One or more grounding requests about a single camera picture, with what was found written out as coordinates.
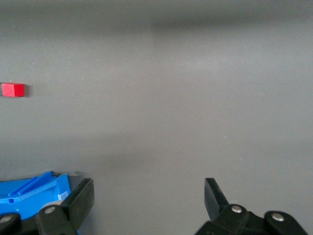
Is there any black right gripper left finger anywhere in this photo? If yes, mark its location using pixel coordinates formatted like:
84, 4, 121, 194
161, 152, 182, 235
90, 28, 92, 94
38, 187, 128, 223
0, 178, 95, 235

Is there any small red cube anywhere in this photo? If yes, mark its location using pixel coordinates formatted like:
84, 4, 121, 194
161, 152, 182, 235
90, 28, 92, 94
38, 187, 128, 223
1, 82, 25, 97

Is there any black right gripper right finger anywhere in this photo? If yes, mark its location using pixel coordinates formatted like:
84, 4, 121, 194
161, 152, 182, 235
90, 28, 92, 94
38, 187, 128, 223
194, 178, 309, 235

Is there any blue plastic storage bin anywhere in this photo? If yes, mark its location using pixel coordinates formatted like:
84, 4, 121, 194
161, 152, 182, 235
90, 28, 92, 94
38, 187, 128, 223
0, 170, 81, 235

